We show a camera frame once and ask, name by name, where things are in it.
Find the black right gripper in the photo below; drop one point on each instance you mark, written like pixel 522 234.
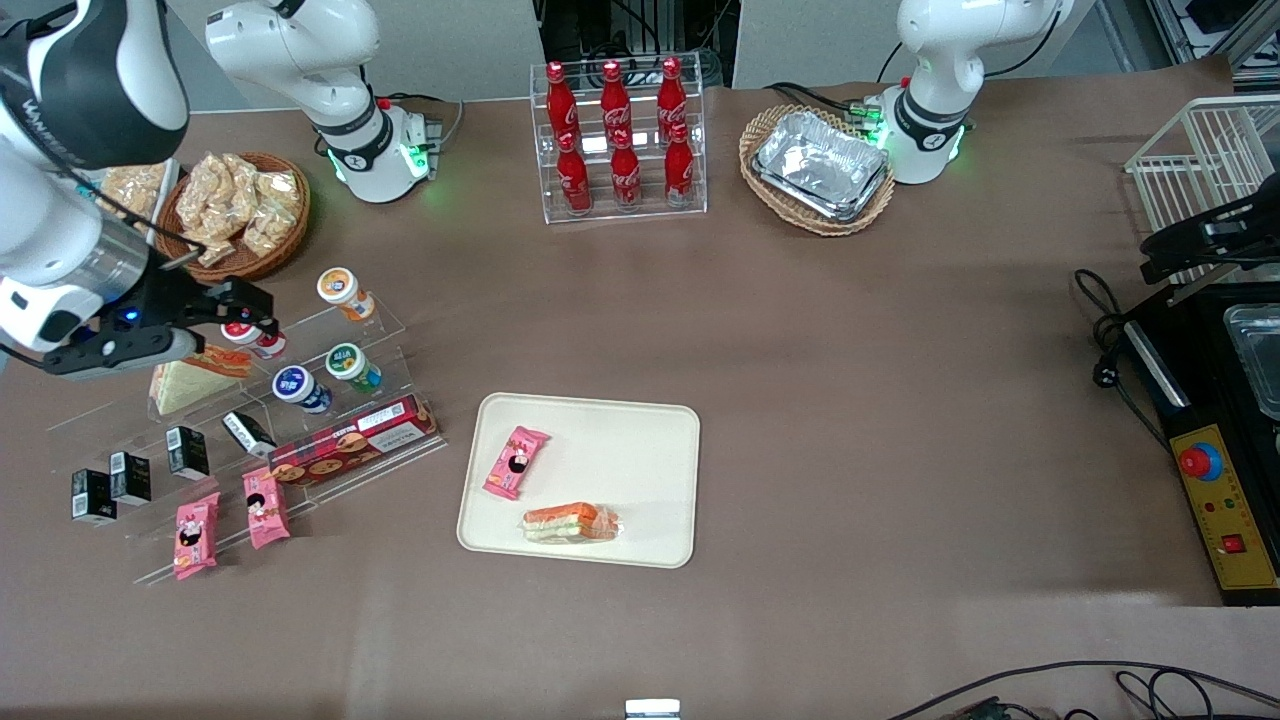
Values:
pixel 168 298

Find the triangle sandwich orange filling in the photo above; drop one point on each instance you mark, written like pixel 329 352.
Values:
pixel 570 524

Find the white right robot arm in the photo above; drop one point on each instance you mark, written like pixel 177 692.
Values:
pixel 300 50

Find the wrapped triangle sandwich white bread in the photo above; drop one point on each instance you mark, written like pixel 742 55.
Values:
pixel 190 385

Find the white rectangular snack tray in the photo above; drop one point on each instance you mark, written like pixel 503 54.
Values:
pixel 168 200

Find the cream plastic serving tray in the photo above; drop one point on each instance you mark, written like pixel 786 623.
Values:
pixel 620 450

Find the aluminium foil tray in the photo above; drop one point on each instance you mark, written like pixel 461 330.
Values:
pixel 820 155
pixel 850 212

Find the red lid drink bottle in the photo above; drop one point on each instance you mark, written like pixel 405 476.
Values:
pixel 258 345

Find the clear bag beige snacks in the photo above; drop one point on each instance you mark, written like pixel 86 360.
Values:
pixel 278 188
pixel 205 190
pixel 210 245
pixel 268 228
pixel 135 190
pixel 243 195

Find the dark brown wicker basket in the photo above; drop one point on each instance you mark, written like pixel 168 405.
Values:
pixel 290 240

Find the blue lid yogurt cup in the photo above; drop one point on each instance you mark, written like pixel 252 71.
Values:
pixel 298 387

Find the orange lid drink bottle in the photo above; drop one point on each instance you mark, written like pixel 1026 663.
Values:
pixel 343 290

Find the green lid drink bottle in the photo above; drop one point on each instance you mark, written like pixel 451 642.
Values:
pixel 350 365

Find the small black carton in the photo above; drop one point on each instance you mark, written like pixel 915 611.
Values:
pixel 248 433
pixel 131 478
pixel 188 452
pixel 93 497

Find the clear acrylic tiered shelf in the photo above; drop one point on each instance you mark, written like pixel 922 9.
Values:
pixel 390 345

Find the red cookie box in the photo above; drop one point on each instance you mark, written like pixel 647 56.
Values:
pixel 350 442

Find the pink snack packet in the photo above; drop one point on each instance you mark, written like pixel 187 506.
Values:
pixel 267 508
pixel 196 536
pixel 517 463

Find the red cola bottle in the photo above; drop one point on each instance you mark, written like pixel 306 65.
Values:
pixel 560 100
pixel 574 180
pixel 679 170
pixel 615 100
pixel 671 95
pixel 626 175

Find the clear acrylic bottle rack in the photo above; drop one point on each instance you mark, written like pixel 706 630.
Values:
pixel 690 205

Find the light woven wicker basket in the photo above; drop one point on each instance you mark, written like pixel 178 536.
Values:
pixel 760 130

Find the brown table cover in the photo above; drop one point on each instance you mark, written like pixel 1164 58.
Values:
pixel 900 400

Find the black sealing machine yellow panel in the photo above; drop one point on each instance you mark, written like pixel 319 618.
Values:
pixel 1200 340

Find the red emergency stop button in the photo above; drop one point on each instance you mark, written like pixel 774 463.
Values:
pixel 1200 461

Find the foil container in machine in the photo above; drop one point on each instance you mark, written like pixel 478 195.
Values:
pixel 1258 350

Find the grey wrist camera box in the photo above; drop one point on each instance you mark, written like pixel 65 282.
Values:
pixel 120 355

